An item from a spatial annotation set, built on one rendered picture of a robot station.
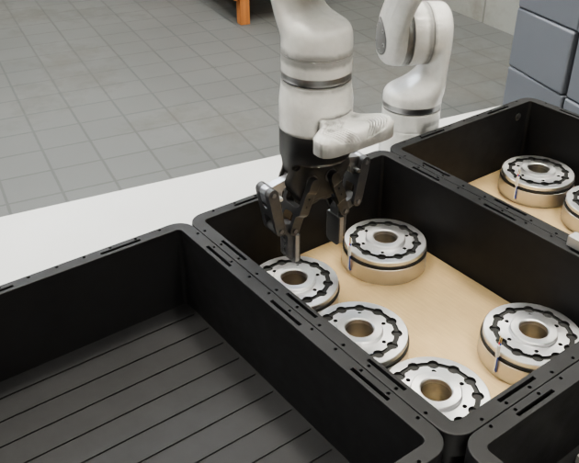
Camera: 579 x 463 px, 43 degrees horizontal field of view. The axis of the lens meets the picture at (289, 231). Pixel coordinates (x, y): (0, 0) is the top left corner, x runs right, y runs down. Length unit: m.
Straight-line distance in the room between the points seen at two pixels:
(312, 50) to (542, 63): 2.26
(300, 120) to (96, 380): 0.33
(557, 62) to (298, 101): 2.18
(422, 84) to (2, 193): 2.07
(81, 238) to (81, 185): 1.67
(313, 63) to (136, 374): 0.36
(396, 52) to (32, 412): 0.69
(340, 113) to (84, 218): 0.68
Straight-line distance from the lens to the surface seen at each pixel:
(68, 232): 1.27
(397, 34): 1.09
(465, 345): 0.82
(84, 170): 3.02
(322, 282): 0.83
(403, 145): 0.99
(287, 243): 0.80
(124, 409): 0.75
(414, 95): 1.15
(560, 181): 1.11
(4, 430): 0.76
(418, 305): 0.86
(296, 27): 0.70
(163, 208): 1.31
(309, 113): 0.71
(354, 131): 0.70
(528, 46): 2.98
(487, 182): 1.14
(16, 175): 3.07
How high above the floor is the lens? 1.36
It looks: 32 degrees down
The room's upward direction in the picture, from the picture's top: straight up
